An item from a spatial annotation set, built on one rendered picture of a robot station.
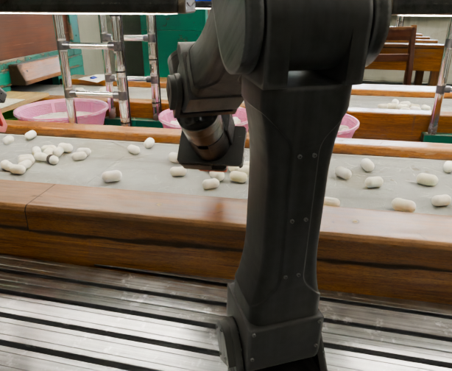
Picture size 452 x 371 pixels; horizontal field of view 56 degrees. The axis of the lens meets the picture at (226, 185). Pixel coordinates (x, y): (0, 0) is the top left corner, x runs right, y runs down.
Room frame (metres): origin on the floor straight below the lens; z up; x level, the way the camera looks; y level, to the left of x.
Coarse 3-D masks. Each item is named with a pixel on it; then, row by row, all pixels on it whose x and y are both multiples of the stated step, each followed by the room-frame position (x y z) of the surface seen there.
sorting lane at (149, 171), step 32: (0, 160) 0.88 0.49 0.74; (64, 160) 0.88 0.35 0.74; (96, 160) 0.88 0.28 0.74; (128, 160) 0.88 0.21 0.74; (160, 160) 0.88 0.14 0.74; (352, 160) 0.88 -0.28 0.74; (384, 160) 0.88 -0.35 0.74; (416, 160) 0.88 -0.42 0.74; (448, 160) 0.88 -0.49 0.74; (192, 192) 0.71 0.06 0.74; (224, 192) 0.71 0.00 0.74; (352, 192) 0.71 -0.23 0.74; (384, 192) 0.71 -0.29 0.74; (416, 192) 0.71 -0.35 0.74; (448, 192) 0.71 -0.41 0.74
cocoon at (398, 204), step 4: (392, 200) 0.64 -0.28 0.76; (396, 200) 0.64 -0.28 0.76; (400, 200) 0.64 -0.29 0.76; (404, 200) 0.63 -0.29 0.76; (408, 200) 0.63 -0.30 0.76; (392, 204) 0.64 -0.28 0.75; (396, 204) 0.63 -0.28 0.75; (400, 204) 0.63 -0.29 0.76; (404, 204) 0.63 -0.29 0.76; (408, 204) 0.63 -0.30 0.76; (412, 204) 0.62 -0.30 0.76; (396, 208) 0.63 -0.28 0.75; (400, 208) 0.63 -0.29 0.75; (404, 208) 0.63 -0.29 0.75; (408, 208) 0.62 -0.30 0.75; (412, 208) 0.62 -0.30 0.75; (412, 212) 0.63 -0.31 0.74
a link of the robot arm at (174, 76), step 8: (184, 48) 0.59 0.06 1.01; (176, 56) 0.61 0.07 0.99; (168, 64) 0.62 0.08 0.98; (176, 64) 0.60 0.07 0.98; (176, 72) 0.59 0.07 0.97; (168, 80) 0.51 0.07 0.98; (176, 80) 0.49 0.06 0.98; (168, 88) 0.51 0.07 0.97; (176, 88) 0.49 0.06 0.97; (168, 96) 0.51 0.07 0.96; (176, 96) 0.49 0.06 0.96; (176, 104) 0.50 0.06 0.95; (176, 112) 0.51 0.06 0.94; (192, 112) 0.52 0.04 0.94; (200, 112) 0.53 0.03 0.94; (208, 112) 0.53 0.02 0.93; (216, 112) 0.53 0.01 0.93; (224, 112) 0.53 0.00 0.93; (232, 112) 0.54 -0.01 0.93
